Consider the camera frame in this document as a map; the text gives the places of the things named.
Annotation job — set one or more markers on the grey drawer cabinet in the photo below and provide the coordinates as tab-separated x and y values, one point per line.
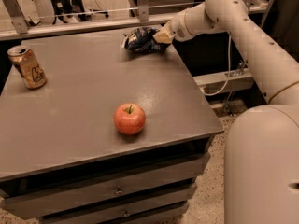
133	188

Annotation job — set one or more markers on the blue chip bag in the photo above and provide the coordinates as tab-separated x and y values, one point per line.
141	40

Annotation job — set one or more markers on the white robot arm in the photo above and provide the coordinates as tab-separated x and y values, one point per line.
261	164

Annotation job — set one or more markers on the metal rail frame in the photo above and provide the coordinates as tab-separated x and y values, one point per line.
16	25

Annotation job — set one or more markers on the red apple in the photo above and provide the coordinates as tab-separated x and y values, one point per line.
129	118

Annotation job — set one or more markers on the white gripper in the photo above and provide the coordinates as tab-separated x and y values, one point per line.
176	28

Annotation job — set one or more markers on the gold soda can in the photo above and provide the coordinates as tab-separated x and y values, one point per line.
26	63

